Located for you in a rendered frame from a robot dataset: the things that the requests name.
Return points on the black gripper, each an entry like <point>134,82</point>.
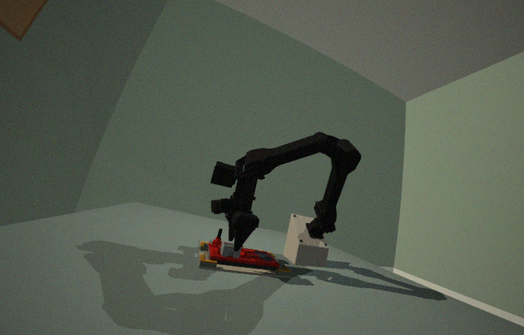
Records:
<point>242,223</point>

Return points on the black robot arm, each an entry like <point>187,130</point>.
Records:
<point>259,162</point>

